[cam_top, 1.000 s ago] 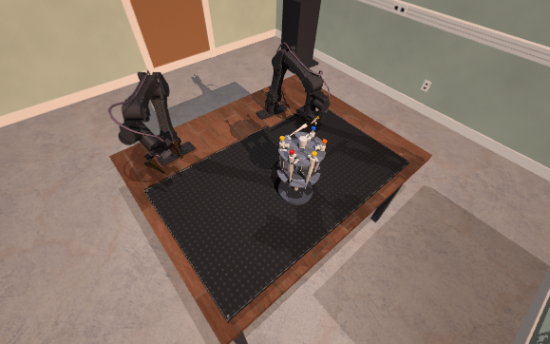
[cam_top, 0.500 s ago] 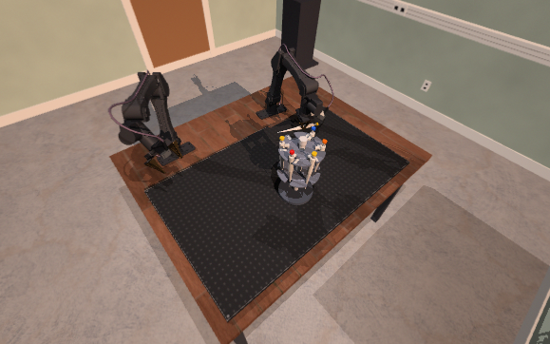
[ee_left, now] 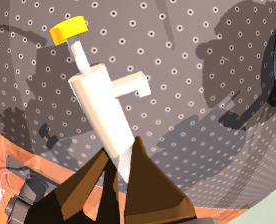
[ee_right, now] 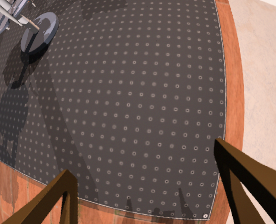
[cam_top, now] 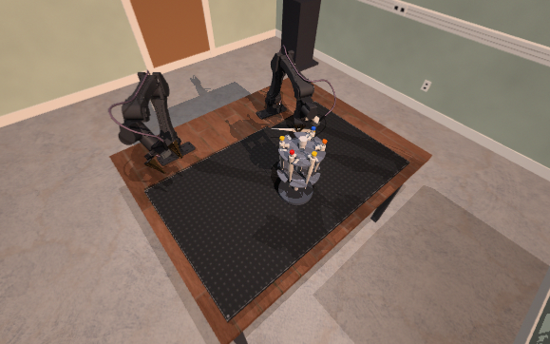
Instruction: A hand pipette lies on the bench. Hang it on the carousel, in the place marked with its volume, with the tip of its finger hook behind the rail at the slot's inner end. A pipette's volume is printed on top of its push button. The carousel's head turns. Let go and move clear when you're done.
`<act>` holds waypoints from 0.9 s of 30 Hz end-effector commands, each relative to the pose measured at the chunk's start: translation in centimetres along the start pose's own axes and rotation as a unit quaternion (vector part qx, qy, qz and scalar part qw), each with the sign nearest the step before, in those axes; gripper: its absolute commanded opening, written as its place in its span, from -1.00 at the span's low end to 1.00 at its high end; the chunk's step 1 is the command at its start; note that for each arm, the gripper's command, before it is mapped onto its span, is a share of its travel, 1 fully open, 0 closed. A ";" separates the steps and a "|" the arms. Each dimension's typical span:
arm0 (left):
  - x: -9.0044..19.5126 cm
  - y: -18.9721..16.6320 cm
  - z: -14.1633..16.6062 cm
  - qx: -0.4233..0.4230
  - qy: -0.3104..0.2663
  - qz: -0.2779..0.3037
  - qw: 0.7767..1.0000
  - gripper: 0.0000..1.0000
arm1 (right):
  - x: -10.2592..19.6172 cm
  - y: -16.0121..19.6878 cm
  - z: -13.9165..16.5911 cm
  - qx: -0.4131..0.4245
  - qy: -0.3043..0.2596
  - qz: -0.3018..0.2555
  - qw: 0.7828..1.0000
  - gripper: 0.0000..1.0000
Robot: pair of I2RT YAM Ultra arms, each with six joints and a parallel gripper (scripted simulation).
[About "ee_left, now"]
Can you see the white hand pipette with yellow button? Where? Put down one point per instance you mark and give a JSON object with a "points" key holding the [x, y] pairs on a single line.
{"points": [[97, 96]]}

